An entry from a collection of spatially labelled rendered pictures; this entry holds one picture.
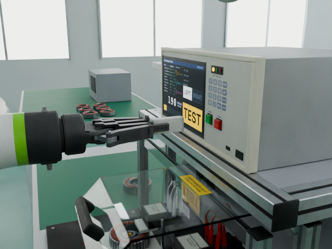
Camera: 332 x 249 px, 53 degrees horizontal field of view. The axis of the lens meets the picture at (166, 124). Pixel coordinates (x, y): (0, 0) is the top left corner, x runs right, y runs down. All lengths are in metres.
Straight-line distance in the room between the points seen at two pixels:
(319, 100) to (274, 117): 0.10
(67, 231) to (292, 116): 0.76
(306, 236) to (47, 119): 0.47
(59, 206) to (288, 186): 0.91
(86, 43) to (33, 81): 0.97
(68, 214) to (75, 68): 4.23
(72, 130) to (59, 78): 4.75
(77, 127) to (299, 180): 0.39
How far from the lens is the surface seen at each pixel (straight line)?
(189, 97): 0.80
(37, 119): 0.60
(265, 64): 0.59
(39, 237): 1.16
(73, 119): 0.61
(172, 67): 0.89
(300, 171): 0.66
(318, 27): 7.48
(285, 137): 0.65
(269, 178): 0.62
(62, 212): 1.27
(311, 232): 0.63
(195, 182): 0.69
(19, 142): 0.59
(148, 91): 5.66
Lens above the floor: 1.36
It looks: 15 degrees down
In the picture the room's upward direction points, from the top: straight up
